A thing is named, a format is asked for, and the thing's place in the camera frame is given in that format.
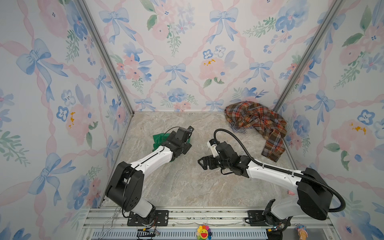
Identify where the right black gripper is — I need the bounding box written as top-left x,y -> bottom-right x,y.
197,155 -> 232,171

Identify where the green cloth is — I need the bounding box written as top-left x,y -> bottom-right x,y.
153,133 -> 170,152

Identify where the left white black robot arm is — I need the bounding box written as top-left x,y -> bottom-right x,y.
105,126 -> 194,220

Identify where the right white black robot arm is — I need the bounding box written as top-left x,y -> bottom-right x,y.
198,141 -> 334,227

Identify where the striped cloth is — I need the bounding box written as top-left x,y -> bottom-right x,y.
230,125 -> 254,134

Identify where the plaid flannel shirt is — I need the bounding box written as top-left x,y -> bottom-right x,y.
224,101 -> 287,162

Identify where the rainbow smiling flower toy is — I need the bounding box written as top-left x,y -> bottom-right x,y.
196,225 -> 213,240

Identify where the ice cream cone toy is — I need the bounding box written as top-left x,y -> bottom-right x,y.
296,225 -> 309,240

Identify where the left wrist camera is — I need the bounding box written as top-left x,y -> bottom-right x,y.
187,126 -> 195,134

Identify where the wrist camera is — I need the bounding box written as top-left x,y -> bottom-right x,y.
207,139 -> 219,158
187,126 -> 195,134

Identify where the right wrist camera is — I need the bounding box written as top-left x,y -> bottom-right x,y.
207,139 -> 219,158

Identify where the black corrugated cable conduit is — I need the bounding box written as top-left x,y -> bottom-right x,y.
213,128 -> 346,213

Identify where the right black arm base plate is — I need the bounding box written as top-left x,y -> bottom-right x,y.
245,210 -> 268,227

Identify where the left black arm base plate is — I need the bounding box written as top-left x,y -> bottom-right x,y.
127,210 -> 169,227

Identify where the loose grey wire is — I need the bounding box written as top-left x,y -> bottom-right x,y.
97,209 -> 121,240

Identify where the aluminium rail frame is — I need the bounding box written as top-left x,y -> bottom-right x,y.
78,207 -> 340,240

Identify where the right aluminium corner post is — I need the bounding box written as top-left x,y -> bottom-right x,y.
273,0 -> 345,112

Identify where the aluminium corner post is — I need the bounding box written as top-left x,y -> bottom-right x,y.
273,0 -> 345,112
74,0 -> 134,117

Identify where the left aluminium corner post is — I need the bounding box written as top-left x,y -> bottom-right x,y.
74,0 -> 134,117

